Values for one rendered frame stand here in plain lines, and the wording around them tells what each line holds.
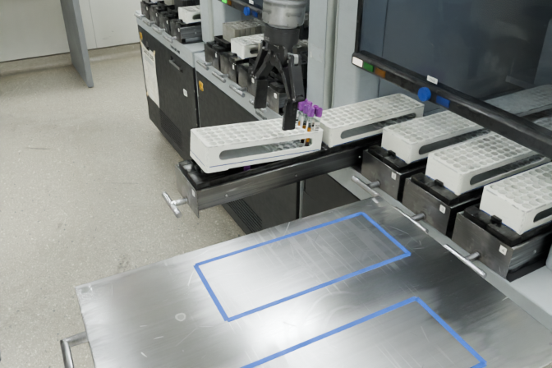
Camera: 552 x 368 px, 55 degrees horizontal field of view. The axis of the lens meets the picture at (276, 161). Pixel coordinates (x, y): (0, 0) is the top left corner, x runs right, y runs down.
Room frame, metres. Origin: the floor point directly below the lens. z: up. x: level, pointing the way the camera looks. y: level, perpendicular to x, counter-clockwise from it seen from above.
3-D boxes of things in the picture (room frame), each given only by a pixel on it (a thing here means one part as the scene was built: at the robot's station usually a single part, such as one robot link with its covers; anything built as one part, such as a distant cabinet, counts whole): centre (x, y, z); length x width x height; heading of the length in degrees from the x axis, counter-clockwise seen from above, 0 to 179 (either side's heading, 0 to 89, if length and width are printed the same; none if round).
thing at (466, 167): (1.04, -0.48, 0.83); 0.30 x 0.10 x 0.06; 119
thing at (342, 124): (1.25, -0.24, 0.83); 0.30 x 0.10 x 0.06; 119
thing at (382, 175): (1.23, -0.52, 0.78); 0.73 x 0.14 x 0.09; 119
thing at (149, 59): (2.74, 0.69, 0.43); 0.27 x 0.02 x 0.36; 29
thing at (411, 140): (1.17, -0.41, 0.83); 0.30 x 0.10 x 0.06; 119
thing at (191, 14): (2.41, 0.28, 0.83); 0.30 x 0.10 x 0.06; 119
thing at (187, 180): (1.16, -0.08, 0.78); 0.73 x 0.14 x 0.09; 119
